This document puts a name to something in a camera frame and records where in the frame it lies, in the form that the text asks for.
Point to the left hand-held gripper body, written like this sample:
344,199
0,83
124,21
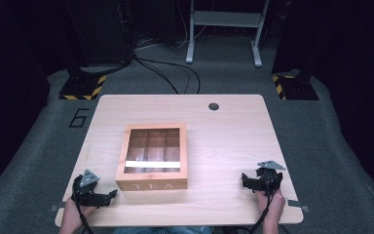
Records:
89,190

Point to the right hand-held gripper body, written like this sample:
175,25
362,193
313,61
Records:
268,180

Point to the wooden tea box glass lid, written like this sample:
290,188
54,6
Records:
152,181

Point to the person's right hand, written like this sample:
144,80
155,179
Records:
272,206

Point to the person's left hand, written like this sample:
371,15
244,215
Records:
73,211

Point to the person's blue jeans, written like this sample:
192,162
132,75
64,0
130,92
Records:
162,230

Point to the white metal stand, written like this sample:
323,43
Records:
227,19

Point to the grey table bracket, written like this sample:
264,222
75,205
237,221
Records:
298,204
54,208

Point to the black yellow striped base plate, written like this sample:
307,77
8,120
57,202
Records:
294,87
83,87

